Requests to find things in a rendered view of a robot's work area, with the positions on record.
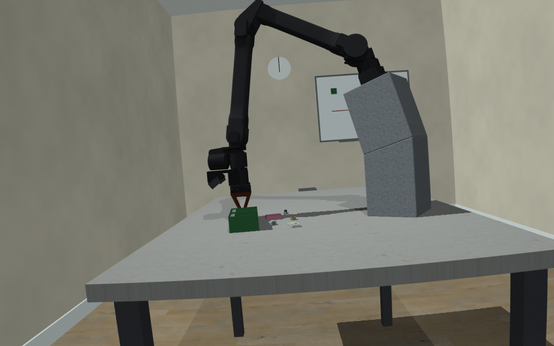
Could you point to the green rack of bins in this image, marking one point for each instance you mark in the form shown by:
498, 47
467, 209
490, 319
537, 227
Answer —
243, 220

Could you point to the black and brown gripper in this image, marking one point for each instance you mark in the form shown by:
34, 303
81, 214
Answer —
242, 190

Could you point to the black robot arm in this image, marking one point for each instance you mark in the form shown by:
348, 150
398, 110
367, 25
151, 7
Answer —
354, 48

